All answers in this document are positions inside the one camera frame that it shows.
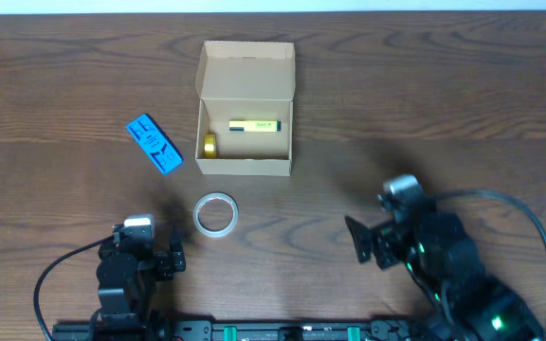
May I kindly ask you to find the black cable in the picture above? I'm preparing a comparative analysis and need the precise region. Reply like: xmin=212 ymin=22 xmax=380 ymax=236
xmin=431 ymin=188 xmax=546 ymax=341
xmin=33 ymin=235 xmax=115 ymax=341

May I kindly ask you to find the clear adhesive tape roll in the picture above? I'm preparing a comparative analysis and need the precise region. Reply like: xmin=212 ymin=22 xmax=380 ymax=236
xmin=192 ymin=192 xmax=239 ymax=239

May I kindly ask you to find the yellow highlighter pen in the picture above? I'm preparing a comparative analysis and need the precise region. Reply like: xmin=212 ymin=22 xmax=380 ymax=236
xmin=228 ymin=120 xmax=282 ymax=133

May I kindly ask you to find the right black cable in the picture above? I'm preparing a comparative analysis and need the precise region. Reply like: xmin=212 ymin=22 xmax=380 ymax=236
xmin=431 ymin=188 xmax=546 ymax=341

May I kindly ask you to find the small yellow tape roll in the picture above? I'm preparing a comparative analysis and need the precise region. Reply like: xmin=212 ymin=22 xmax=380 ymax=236
xmin=204 ymin=134 xmax=217 ymax=159

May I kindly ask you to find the open cardboard box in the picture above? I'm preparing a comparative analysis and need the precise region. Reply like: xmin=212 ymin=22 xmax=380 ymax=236
xmin=194 ymin=41 xmax=296 ymax=176

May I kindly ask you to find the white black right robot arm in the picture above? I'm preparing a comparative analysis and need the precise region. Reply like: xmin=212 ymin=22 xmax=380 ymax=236
xmin=345 ymin=212 xmax=545 ymax=341

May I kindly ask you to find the left black cable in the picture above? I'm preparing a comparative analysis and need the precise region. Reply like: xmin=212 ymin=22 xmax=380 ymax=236
xmin=33 ymin=235 xmax=115 ymax=341

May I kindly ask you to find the blue plastic tape dispenser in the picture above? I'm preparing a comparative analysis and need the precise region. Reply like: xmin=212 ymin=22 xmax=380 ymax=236
xmin=125 ymin=113 xmax=184 ymax=175

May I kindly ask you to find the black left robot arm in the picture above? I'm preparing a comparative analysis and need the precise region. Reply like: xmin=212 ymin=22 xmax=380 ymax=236
xmin=97 ymin=224 xmax=186 ymax=330

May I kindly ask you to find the black mounting rail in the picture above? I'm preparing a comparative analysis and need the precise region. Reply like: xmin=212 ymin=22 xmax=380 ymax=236
xmin=51 ymin=319 xmax=426 ymax=341

